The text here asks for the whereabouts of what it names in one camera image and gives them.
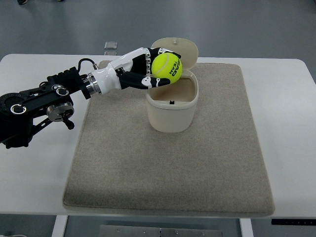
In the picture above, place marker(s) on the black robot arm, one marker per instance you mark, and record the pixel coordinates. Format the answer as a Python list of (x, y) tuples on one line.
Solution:
[(26, 113)]

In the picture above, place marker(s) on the yellow tennis ball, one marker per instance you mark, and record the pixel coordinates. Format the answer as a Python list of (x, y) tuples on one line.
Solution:
[(168, 66)]

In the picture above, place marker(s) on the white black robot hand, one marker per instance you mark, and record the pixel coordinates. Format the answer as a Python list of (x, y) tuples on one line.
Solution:
[(135, 69)]

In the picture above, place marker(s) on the clear floor plate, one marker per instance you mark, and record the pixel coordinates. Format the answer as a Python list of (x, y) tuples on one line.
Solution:
[(112, 53), (110, 45)]

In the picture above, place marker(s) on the grey metal plate under table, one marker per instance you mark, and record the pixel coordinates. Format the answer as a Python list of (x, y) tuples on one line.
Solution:
[(134, 231)]

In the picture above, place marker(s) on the clear floor plate near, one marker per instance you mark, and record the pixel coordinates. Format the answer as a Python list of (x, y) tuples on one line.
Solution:
[(112, 53)]

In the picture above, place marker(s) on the white table leg left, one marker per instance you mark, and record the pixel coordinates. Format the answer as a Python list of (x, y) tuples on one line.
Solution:
[(59, 226)]

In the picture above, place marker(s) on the black white sneaker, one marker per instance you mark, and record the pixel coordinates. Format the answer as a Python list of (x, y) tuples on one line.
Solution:
[(22, 2)]

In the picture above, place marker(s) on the grey felt mat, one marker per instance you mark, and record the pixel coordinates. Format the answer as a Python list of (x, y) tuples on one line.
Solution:
[(215, 167)]

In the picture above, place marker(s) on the white table leg right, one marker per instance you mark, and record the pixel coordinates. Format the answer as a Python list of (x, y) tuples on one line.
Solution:
[(246, 227)]

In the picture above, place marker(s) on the clear floor plate far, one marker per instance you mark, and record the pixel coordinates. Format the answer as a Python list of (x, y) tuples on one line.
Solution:
[(110, 45)]

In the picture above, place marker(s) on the black table control panel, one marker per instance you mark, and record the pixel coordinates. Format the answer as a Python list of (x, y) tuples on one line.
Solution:
[(294, 222)]

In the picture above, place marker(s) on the white table leg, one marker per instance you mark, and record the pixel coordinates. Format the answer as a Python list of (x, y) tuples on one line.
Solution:
[(246, 227), (59, 226)]

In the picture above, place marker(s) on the cream bin with open lid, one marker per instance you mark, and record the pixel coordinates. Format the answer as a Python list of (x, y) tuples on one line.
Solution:
[(171, 108)]

